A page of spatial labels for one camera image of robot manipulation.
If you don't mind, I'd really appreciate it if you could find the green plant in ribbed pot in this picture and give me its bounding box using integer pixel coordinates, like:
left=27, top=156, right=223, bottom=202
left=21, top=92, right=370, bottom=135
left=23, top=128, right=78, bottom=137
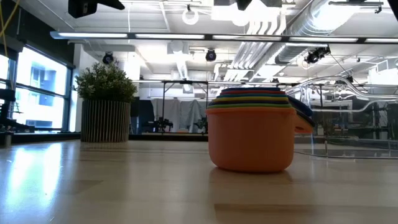
left=75, top=60, right=138, bottom=143

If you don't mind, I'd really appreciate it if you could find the black background equipment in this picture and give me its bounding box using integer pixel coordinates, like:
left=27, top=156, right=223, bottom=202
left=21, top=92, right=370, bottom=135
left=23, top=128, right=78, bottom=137
left=0, top=88, right=35, bottom=134

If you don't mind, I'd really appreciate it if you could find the yellow cable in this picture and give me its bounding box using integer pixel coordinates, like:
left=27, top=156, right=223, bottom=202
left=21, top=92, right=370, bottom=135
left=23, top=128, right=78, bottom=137
left=0, top=0, right=21, bottom=58

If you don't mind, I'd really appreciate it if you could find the yellow measuring cup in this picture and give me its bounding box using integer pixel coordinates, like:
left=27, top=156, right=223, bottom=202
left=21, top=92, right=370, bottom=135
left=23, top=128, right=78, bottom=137
left=212, top=96, right=290, bottom=103

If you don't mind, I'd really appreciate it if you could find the orange measuring cup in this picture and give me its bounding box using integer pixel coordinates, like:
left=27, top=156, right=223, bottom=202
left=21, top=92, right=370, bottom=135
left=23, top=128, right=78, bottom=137
left=205, top=107, right=314, bottom=174

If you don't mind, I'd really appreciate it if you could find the window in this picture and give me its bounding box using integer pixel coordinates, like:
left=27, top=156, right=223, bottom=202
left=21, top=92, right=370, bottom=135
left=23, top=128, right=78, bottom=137
left=0, top=46, right=74, bottom=133

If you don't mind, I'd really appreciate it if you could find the grey cloth cover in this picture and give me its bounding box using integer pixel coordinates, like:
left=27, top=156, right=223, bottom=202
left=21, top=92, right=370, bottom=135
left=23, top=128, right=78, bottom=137
left=150, top=98, right=208, bottom=134

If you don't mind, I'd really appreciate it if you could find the black hanging ceiling device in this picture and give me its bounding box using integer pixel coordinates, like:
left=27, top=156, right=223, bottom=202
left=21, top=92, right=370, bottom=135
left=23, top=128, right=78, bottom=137
left=303, top=45, right=331, bottom=65

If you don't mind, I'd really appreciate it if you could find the clear plastic basket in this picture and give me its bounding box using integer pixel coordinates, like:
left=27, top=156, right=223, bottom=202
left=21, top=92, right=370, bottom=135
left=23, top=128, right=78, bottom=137
left=285, top=75, right=398, bottom=161

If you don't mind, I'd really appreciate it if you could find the black aluminium table frame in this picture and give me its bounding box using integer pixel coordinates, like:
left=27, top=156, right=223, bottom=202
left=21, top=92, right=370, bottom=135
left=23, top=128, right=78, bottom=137
left=0, top=132, right=209, bottom=144

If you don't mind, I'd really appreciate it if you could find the white ring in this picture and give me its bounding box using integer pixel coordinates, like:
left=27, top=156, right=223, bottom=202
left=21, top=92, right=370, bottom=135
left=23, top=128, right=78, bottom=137
left=182, top=7, right=200, bottom=26

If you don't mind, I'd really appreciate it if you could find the green measuring cup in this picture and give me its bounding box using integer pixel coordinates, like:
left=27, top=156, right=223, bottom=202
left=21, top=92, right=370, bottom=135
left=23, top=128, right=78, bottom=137
left=206, top=103, right=294, bottom=110

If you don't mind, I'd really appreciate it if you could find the blue measuring cup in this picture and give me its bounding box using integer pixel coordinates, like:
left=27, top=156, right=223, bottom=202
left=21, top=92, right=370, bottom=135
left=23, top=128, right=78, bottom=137
left=222, top=86, right=314, bottom=118

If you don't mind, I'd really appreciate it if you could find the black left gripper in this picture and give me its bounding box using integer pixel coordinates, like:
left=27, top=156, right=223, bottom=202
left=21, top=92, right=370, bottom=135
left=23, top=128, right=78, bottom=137
left=68, top=0, right=126, bottom=19

